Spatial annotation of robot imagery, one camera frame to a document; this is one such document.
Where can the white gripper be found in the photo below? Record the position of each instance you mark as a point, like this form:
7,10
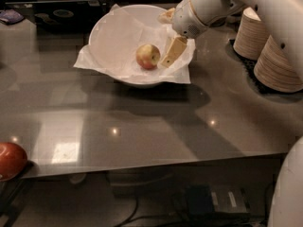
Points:
184,20

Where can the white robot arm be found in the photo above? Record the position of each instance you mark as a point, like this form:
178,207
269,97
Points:
283,20

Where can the red yellow apple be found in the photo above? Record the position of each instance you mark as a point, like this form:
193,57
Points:
147,56

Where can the white bowl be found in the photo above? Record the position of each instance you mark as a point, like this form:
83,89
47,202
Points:
107,29

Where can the red bowl at edge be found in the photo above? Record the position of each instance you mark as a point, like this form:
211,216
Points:
13,159

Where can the white paper liner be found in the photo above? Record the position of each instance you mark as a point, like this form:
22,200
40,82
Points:
104,55

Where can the far paper plate stack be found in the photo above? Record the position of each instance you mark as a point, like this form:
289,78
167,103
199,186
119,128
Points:
251,37

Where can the paper plate stack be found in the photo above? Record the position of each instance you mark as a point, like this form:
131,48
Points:
274,71
251,37

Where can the black rubber mat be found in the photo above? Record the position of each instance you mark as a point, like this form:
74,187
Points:
249,66

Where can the near paper plate stack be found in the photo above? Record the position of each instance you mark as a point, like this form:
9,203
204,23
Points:
274,71

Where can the blue snack packet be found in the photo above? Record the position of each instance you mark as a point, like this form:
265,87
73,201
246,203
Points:
10,17

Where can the black power adapter box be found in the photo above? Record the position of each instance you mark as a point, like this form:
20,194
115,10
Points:
223,199

